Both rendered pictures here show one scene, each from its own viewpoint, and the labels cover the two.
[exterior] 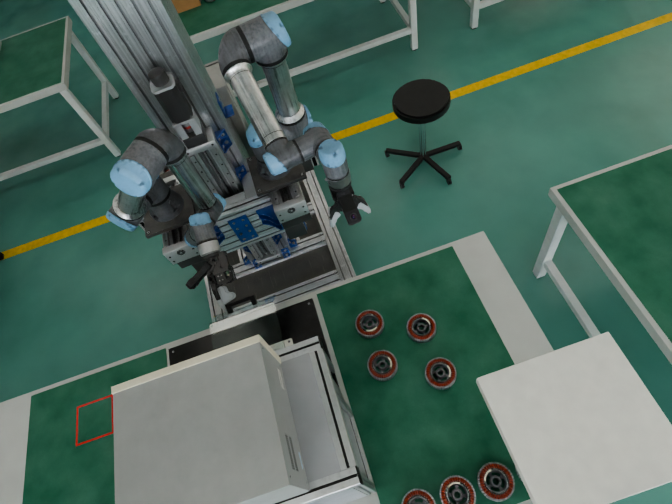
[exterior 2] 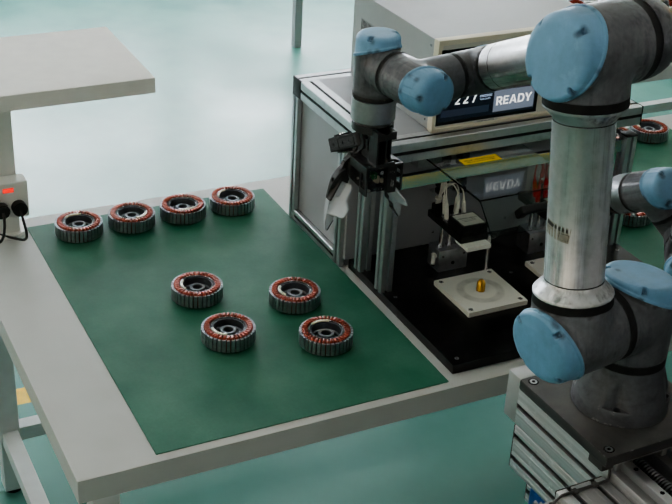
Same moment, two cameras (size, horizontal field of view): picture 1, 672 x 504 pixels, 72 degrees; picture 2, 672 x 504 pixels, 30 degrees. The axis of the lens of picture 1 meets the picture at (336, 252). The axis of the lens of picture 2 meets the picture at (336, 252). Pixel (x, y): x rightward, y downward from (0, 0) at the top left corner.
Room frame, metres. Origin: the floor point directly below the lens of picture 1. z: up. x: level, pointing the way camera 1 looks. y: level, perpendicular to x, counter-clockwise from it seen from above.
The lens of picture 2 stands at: (2.65, -1.05, 2.16)
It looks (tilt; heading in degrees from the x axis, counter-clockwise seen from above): 29 degrees down; 152
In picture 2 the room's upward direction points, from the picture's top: 3 degrees clockwise
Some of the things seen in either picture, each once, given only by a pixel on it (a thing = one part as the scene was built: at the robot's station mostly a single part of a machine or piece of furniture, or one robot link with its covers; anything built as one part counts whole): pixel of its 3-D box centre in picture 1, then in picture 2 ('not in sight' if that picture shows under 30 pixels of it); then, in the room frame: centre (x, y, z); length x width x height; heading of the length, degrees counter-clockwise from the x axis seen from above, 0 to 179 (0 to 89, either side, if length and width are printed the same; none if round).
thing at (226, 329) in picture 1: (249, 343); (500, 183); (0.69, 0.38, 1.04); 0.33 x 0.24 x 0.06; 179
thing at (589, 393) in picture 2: (271, 158); (623, 373); (1.43, 0.12, 1.09); 0.15 x 0.15 x 0.10
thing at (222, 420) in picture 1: (209, 437); (475, 47); (0.38, 0.50, 1.22); 0.44 x 0.39 x 0.20; 89
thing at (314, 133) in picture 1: (315, 142); (423, 83); (1.06, -0.06, 1.45); 0.11 x 0.11 x 0.08; 9
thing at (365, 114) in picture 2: (337, 177); (375, 108); (0.96, -0.09, 1.37); 0.08 x 0.08 x 0.05
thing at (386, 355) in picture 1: (382, 365); (294, 295); (0.54, -0.02, 0.77); 0.11 x 0.11 x 0.04
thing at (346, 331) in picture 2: (369, 324); (325, 335); (0.72, -0.03, 0.77); 0.11 x 0.11 x 0.04
